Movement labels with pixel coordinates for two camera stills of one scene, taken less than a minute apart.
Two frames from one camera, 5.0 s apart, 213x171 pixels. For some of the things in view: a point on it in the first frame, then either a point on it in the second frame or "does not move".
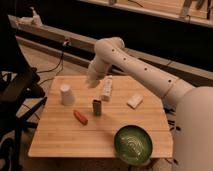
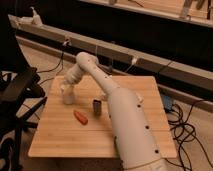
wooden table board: (73, 121) does not move
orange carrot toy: (80, 117) does not move
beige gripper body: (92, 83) -> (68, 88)
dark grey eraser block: (97, 107) does not move
